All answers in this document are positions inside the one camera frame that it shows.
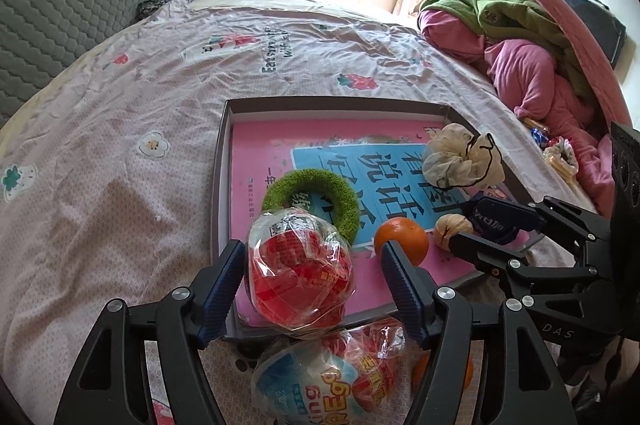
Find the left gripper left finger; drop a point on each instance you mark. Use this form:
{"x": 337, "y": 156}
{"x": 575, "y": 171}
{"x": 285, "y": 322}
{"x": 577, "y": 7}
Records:
{"x": 109, "y": 383}

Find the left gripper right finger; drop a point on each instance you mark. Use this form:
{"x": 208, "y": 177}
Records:
{"x": 519, "y": 382}

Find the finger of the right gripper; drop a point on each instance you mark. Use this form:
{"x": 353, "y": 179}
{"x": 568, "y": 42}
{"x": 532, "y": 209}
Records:
{"x": 525, "y": 214}
{"x": 516, "y": 278}

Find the blue snack packet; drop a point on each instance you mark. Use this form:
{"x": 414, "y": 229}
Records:
{"x": 492, "y": 228}

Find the brown walnut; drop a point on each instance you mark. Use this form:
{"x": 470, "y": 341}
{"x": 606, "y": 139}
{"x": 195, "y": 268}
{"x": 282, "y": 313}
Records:
{"x": 448, "y": 226}

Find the cream drawstring pouch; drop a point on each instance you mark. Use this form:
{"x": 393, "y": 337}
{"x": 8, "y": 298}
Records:
{"x": 458, "y": 158}

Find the red surprise egg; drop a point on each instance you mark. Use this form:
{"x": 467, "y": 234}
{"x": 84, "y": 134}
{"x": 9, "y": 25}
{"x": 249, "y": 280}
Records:
{"x": 300, "y": 273}

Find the person's right hand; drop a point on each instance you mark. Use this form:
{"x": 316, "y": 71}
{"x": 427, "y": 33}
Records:
{"x": 607, "y": 376}

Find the snack wrappers pile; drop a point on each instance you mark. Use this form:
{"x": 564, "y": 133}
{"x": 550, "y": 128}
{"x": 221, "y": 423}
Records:
{"x": 557, "y": 151}

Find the pink duvet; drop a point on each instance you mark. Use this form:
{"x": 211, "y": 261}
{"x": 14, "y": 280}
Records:
{"x": 527, "y": 80}

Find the pink blue book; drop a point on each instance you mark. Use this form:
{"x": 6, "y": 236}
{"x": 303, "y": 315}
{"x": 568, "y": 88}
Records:
{"x": 380, "y": 159}

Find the pink quilted cushion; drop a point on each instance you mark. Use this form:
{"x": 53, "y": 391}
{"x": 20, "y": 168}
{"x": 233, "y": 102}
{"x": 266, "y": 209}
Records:
{"x": 591, "y": 58}

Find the dark cardboard box tray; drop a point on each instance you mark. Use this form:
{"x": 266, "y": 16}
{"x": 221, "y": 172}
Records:
{"x": 307, "y": 108}

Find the blue white surprise egg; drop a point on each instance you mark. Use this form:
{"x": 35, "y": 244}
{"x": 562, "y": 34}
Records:
{"x": 333, "y": 379}

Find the green blanket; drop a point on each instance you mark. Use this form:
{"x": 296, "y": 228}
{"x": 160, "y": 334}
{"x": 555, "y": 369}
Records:
{"x": 516, "y": 19}

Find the strawberry bear bed sheet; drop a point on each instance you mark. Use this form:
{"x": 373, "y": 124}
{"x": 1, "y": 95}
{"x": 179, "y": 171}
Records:
{"x": 106, "y": 174}

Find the dark patterned cloth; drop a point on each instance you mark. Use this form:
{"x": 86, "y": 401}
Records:
{"x": 148, "y": 7}

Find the black wall television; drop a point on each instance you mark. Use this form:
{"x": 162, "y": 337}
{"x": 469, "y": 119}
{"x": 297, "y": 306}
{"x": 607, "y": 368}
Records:
{"x": 609, "y": 31}

